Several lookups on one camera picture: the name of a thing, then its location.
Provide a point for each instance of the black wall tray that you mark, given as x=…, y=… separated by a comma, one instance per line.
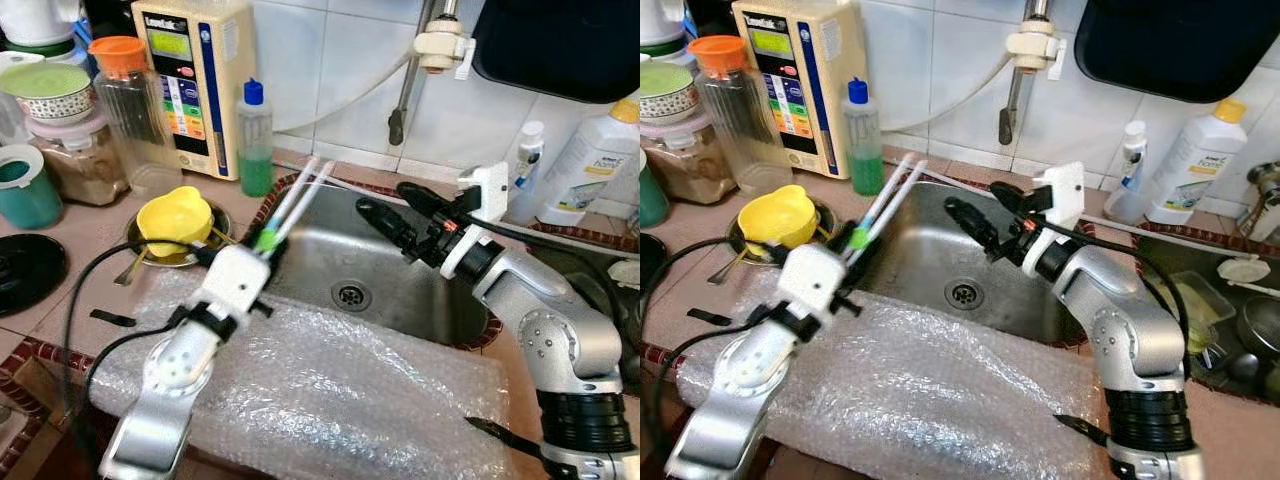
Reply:
x=1170, y=50
x=560, y=50

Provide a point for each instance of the white chopstick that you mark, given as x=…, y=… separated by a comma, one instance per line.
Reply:
x=292, y=195
x=305, y=200
x=885, y=195
x=898, y=200

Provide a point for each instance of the green dish soap bottle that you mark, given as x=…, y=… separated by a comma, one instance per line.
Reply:
x=256, y=170
x=863, y=170

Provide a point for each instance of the clear bubble wrap sheet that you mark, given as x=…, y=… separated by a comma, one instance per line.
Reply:
x=330, y=390
x=920, y=390

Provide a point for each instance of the black round kettle base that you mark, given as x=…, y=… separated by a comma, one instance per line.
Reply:
x=25, y=270
x=648, y=265

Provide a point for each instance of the clear container with white lid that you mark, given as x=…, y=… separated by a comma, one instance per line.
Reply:
x=8, y=115

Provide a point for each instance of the beige water ionizer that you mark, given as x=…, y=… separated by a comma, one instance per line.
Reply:
x=825, y=90
x=225, y=90

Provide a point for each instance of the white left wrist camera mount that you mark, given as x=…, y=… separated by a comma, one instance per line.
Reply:
x=815, y=280
x=232, y=285

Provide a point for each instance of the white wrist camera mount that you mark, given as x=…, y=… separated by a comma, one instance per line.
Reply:
x=485, y=190
x=1062, y=190
x=815, y=280
x=232, y=285

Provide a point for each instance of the teal cup with white rim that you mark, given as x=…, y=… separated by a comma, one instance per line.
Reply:
x=28, y=195
x=650, y=195

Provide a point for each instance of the white round lid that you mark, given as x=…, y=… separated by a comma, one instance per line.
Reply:
x=1245, y=270
x=626, y=272

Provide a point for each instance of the black tape strip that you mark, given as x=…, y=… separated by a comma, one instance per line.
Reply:
x=112, y=318
x=708, y=317
x=500, y=435
x=1080, y=430

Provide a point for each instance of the steel faucet with beige diverter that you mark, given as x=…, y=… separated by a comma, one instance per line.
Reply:
x=440, y=45
x=1030, y=45

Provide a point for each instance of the steel bowl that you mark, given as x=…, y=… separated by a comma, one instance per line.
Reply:
x=145, y=250
x=745, y=250

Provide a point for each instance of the clear pitcher with orange lid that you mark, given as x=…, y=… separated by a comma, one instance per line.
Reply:
x=730, y=120
x=135, y=120

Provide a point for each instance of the small white spray bottle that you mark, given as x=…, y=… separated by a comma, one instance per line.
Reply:
x=1130, y=160
x=527, y=160

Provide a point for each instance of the clear plastic food container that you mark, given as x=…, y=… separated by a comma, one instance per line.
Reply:
x=1195, y=310

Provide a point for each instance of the steel tap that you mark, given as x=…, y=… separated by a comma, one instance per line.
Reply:
x=1265, y=195

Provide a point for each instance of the patterned bowl with green lid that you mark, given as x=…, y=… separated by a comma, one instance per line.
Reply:
x=665, y=88
x=45, y=85

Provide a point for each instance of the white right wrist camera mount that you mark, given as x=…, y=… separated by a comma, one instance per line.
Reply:
x=1062, y=190
x=485, y=190

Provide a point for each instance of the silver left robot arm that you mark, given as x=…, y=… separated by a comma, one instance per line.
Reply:
x=740, y=370
x=175, y=370

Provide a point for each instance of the large white bottle yellow cap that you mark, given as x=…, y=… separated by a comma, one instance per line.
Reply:
x=1195, y=165
x=590, y=160

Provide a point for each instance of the steel pot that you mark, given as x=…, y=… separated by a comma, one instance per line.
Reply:
x=1262, y=325

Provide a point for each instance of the jar with pink lid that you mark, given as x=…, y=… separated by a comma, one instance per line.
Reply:
x=680, y=165
x=80, y=165

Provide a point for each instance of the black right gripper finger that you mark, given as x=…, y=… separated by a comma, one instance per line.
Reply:
x=1015, y=198
x=428, y=200
x=395, y=228
x=982, y=228

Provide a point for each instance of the white jug with green base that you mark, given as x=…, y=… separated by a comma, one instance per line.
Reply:
x=660, y=20
x=35, y=20

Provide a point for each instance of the yellow plastic cup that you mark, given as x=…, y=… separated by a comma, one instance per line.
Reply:
x=775, y=215
x=175, y=215

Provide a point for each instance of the metal fork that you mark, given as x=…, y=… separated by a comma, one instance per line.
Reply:
x=128, y=272
x=722, y=272

